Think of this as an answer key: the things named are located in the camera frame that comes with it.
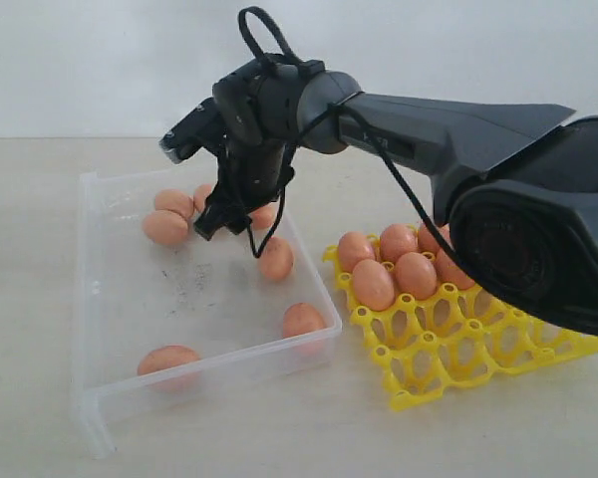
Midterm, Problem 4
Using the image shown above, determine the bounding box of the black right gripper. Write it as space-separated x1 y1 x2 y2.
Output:
193 139 293 240

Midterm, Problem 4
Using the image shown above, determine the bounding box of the brown egg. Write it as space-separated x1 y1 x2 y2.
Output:
417 223 440 254
380 223 419 263
142 210 188 246
192 183 214 213
257 236 294 282
352 259 396 311
337 231 377 272
394 252 438 300
153 189 195 220
435 249 475 290
282 303 326 339
137 345 200 376
249 203 277 231

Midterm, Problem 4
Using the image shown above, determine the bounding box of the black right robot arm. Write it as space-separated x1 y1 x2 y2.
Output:
191 61 598 336

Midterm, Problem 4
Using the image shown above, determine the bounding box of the clear plastic storage box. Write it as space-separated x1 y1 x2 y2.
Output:
72 164 342 459

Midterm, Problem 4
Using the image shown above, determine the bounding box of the yellow plastic egg tray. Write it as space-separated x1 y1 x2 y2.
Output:
323 245 598 410

